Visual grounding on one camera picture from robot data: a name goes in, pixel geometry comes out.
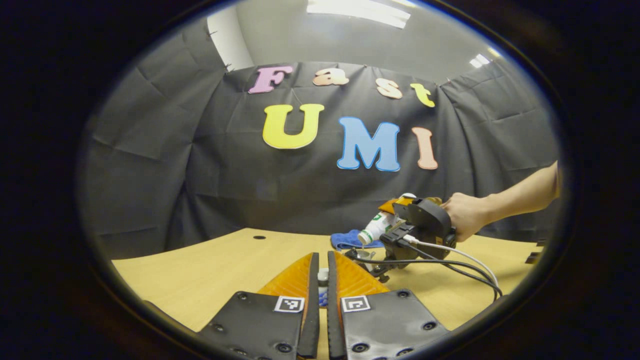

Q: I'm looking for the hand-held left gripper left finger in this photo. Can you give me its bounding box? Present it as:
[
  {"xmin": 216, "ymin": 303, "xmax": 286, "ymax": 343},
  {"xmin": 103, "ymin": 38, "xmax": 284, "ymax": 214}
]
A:
[{"xmin": 197, "ymin": 252, "xmax": 321, "ymax": 360}]

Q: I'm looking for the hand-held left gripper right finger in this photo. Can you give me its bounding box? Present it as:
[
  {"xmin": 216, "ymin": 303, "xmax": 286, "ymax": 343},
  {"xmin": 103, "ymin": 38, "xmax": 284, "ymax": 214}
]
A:
[{"xmin": 327, "ymin": 250, "xmax": 451, "ymax": 360}]

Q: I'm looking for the white plastic water bottle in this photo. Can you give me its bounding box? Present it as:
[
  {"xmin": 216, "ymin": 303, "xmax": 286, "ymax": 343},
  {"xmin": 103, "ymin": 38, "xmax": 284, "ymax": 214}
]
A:
[{"xmin": 357, "ymin": 192, "xmax": 417, "ymax": 246}]

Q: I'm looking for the blue towel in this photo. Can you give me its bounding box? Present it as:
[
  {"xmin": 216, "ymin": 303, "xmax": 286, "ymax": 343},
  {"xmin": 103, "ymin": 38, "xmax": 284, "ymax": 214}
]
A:
[{"xmin": 331, "ymin": 229, "xmax": 386, "ymax": 251}]

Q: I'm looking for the black backdrop cloth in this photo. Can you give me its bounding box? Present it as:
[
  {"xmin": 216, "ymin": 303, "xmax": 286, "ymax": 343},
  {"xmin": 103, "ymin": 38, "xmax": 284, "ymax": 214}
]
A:
[{"xmin": 82, "ymin": 20, "xmax": 561, "ymax": 261}]

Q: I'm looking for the small ceiling light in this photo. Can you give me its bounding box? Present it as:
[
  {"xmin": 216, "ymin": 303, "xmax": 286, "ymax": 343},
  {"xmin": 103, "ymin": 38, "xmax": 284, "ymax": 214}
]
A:
[{"xmin": 469, "ymin": 47, "xmax": 502, "ymax": 69}]

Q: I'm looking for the long ceiling light panel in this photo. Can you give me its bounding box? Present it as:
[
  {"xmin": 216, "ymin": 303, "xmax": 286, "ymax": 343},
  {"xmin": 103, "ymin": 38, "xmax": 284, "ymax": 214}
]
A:
[{"xmin": 306, "ymin": 0, "xmax": 412, "ymax": 29}]

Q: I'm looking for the black cable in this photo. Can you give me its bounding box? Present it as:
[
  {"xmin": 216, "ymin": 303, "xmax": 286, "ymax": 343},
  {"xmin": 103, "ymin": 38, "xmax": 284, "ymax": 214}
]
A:
[{"xmin": 350, "ymin": 255, "xmax": 504, "ymax": 301}]

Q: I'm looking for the white cable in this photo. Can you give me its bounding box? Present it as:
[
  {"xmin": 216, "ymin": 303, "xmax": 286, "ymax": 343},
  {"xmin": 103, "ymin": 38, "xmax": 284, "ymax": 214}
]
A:
[{"xmin": 402, "ymin": 235, "xmax": 500, "ymax": 288}]

